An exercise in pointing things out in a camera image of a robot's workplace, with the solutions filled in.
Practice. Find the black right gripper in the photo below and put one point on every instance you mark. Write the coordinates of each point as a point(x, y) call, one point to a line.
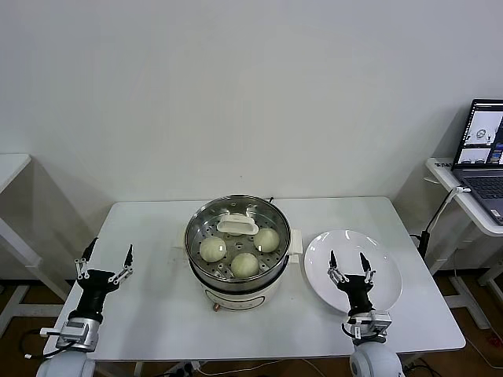
point(359, 292)

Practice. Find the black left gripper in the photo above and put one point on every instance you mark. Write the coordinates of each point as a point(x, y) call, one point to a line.
point(94, 290)

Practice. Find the white steamed baozi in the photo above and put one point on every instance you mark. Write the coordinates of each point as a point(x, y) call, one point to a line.
point(244, 266)
point(267, 240)
point(213, 249)

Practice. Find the round glass pot lid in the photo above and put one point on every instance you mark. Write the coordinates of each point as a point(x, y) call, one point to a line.
point(237, 228)

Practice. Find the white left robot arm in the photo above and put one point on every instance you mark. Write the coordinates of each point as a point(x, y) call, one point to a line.
point(67, 365)

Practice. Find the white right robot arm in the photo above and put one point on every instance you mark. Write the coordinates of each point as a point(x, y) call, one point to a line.
point(377, 361)

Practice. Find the perforated steel steamer basket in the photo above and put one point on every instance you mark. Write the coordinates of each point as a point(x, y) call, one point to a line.
point(236, 284)

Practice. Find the round white plate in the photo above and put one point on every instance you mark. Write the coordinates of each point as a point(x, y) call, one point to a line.
point(389, 282)

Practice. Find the black pot power plug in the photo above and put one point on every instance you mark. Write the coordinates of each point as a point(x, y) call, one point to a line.
point(270, 200)

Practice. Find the white laptop side table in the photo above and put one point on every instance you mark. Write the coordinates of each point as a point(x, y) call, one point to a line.
point(460, 204)

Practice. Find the empty white side table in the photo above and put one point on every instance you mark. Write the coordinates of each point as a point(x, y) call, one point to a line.
point(13, 163)

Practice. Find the white power strip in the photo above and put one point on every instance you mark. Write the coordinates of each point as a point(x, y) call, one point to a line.
point(184, 368)

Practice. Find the grey open laptop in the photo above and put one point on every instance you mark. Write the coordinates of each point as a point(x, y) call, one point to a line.
point(483, 184)

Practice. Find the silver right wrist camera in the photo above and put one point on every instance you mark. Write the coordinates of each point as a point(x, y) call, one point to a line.
point(380, 318)

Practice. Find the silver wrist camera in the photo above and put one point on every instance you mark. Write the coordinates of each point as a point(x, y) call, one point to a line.
point(74, 329)
point(380, 318)

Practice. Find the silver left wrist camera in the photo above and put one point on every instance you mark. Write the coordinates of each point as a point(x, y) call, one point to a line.
point(74, 329)

